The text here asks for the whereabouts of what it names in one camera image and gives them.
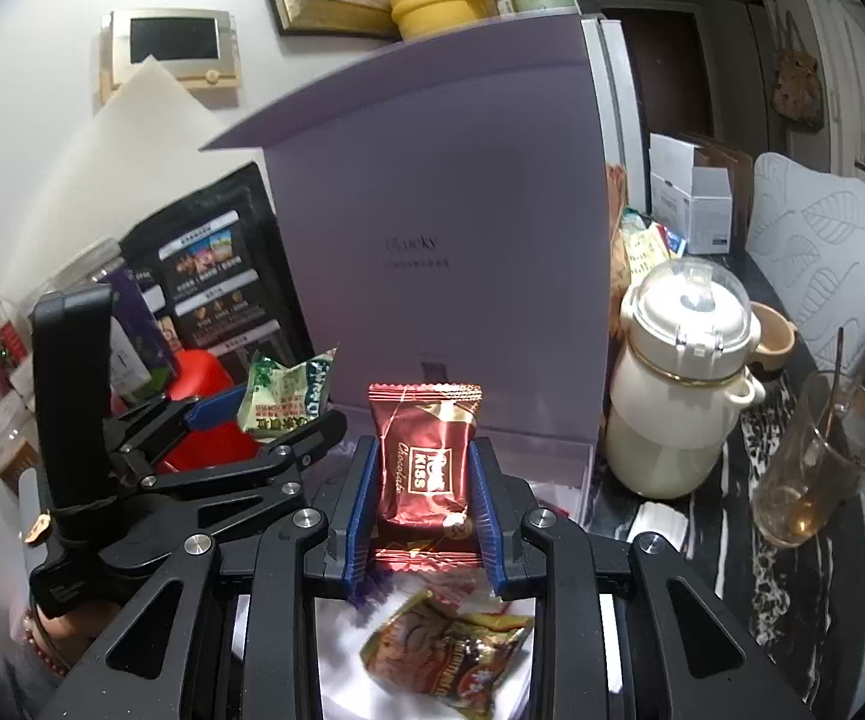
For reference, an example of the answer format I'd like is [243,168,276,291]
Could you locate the dark red chocolate packet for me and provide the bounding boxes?
[368,382,483,571]

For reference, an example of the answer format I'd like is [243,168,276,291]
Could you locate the gold red snack packet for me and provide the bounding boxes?
[361,589,537,720]

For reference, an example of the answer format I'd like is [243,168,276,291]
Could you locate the white fridge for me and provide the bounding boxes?
[580,13,654,166]

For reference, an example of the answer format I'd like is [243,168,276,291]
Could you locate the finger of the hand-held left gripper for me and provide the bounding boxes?
[139,411,348,527]
[106,384,252,473]

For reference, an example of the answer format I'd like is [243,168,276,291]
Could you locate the wall intercom panel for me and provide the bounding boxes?
[98,9,242,102]

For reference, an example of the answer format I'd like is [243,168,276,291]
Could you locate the green white snack packet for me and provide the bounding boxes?
[237,349,338,437]

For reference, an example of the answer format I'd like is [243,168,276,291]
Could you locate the white tissue pack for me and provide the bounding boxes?
[625,501,692,550]

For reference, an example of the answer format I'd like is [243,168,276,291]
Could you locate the wooden bowl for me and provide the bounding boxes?
[747,301,798,376]

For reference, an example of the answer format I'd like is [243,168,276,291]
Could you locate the dark brown door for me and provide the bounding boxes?
[601,7,719,143]

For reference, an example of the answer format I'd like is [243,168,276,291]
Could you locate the glass mug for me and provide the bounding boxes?
[751,370,865,548]

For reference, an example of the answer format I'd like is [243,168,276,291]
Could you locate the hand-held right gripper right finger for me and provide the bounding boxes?
[468,436,816,720]

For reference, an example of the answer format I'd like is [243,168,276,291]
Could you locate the white carton boxes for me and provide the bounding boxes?
[650,133,734,254]

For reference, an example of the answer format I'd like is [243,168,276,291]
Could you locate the hanging tote bag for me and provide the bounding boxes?
[773,7,827,136]

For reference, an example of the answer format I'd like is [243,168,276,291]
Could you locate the clear plastic jar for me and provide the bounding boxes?
[27,236,140,301]

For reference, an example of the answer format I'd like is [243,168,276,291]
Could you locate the white foam board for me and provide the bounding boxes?
[0,60,268,301]

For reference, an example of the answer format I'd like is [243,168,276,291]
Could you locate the yellow enamel pot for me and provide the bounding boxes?
[385,0,523,42]

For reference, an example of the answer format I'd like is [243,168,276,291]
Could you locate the beaded bracelet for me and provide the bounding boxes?
[22,607,69,680]

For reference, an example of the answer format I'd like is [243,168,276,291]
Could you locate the red plastic container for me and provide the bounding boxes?
[151,351,261,473]

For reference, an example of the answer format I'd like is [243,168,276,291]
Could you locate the cream lidded jar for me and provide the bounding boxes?
[603,256,767,500]

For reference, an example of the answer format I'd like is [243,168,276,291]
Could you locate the black snack bag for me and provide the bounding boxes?
[118,161,313,391]

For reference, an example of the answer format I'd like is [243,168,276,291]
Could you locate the purple gift box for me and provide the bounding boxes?
[199,15,615,720]

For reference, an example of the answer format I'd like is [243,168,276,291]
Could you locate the purple package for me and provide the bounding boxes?
[98,266,182,391]

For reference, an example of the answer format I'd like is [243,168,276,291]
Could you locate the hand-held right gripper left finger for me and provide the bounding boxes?
[42,435,382,720]

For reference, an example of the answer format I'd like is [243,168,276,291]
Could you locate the person's left forearm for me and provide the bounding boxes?
[16,600,107,691]

